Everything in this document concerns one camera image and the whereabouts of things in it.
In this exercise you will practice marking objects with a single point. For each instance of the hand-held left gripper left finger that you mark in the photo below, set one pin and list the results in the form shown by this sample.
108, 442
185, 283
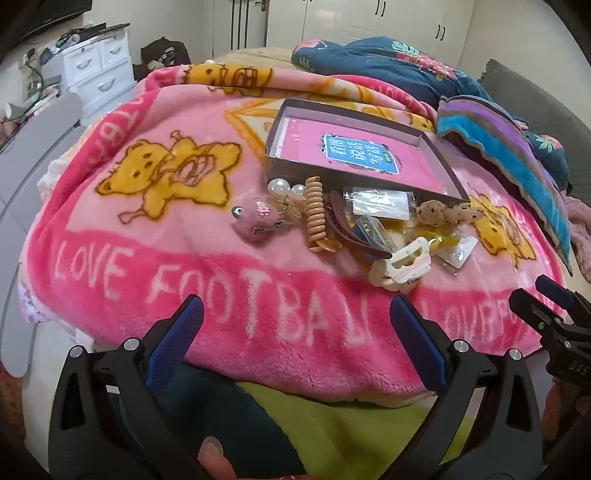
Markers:
178, 341

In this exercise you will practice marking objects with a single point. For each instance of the small white clear packet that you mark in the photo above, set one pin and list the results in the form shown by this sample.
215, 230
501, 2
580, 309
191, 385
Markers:
459, 256

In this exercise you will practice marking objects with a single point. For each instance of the white wardrobe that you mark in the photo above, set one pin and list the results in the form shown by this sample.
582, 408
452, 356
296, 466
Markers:
369, 18

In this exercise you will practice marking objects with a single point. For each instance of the small green round charm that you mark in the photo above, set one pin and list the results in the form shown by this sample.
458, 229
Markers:
237, 211

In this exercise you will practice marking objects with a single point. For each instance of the large clear plastic packet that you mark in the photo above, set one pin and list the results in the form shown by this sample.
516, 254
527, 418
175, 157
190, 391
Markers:
378, 203

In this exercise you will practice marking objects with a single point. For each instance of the cream claw hair clip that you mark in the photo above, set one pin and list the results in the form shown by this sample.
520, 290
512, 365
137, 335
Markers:
398, 270

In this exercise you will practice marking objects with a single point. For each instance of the pink fuzzy hair clip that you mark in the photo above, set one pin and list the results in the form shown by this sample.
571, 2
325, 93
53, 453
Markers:
258, 216

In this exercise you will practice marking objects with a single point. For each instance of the brown cardboard box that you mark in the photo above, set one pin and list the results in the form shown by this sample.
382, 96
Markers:
295, 167

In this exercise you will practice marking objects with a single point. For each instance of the brown hair clip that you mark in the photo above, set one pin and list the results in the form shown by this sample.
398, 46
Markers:
342, 222

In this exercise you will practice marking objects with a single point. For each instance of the white drawer chest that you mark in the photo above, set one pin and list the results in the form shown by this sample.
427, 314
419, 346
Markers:
92, 64

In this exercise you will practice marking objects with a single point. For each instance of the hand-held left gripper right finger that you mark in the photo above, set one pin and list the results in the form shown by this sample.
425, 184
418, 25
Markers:
418, 341

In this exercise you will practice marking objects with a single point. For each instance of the navy floral quilt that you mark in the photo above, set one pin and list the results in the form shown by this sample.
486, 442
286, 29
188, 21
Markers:
369, 60

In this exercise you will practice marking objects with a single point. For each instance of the clear packet with dark item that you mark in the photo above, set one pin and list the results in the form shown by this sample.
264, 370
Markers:
371, 231

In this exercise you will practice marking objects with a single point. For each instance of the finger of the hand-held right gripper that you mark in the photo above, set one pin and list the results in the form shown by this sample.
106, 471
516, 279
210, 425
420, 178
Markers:
531, 307
561, 290

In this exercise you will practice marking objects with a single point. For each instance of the black television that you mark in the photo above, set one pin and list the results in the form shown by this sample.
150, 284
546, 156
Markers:
41, 14

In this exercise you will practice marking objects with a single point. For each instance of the pink bear printed blanket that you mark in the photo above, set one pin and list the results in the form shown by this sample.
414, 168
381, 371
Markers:
184, 258

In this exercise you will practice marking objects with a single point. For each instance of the dark teal clothing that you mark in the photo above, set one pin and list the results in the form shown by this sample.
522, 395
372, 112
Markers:
231, 406

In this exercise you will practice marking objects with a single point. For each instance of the pink picture book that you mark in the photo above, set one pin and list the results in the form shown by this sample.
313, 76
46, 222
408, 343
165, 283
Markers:
300, 138

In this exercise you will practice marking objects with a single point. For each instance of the person's left hand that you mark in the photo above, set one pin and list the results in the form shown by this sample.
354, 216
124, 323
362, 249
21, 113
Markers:
213, 457

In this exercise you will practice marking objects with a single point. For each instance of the black bag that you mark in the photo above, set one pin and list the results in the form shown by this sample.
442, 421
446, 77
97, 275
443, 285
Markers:
164, 53

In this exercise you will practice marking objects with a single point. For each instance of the beige bed sheet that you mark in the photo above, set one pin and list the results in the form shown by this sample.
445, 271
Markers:
258, 55

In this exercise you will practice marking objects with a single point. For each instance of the yellow item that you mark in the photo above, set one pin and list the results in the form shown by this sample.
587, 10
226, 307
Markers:
445, 241

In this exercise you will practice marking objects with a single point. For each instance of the pearl hair clip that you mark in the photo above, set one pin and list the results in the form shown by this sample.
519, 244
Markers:
282, 194

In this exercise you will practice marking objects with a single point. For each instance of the striped fleece blanket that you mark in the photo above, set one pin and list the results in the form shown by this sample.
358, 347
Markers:
489, 138

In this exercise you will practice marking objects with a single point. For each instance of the lime green clothing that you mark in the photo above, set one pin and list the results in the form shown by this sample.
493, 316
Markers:
346, 429

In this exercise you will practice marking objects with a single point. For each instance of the cluttered side desk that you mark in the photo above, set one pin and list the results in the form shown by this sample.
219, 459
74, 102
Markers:
32, 78

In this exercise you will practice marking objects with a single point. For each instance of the person's right hand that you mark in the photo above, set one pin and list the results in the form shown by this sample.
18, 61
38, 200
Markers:
556, 410

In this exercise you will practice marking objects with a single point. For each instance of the cookie print scrunchie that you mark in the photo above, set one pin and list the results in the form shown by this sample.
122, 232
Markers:
438, 213

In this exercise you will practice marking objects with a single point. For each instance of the grey padded bed frame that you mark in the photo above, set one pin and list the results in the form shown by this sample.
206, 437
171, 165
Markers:
37, 138

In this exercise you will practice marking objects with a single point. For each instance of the pink fluffy cloth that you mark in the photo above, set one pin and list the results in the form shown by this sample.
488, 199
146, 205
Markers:
579, 217

